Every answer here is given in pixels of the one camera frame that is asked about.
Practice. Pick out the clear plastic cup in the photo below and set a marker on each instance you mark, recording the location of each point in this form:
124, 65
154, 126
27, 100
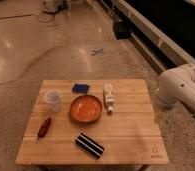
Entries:
53, 99

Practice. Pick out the black white striped block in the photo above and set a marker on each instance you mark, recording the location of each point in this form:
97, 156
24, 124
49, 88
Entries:
90, 145

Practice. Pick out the blue sponge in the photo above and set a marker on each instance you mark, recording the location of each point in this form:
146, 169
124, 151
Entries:
81, 88

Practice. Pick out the white tube bottle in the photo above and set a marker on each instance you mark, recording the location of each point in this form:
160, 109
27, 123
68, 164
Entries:
109, 98

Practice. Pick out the black box on floor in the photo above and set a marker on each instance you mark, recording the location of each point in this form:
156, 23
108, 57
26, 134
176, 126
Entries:
121, 31

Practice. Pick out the orange round plate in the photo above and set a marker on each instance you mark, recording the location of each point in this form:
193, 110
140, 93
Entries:
86, 108

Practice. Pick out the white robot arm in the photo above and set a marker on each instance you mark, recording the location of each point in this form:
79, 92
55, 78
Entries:
176, 84

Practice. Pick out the red chili pepper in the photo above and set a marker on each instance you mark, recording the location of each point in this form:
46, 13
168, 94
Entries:
44, 128

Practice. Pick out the wooden table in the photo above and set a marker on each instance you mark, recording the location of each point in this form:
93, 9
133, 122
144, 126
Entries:
129, 135

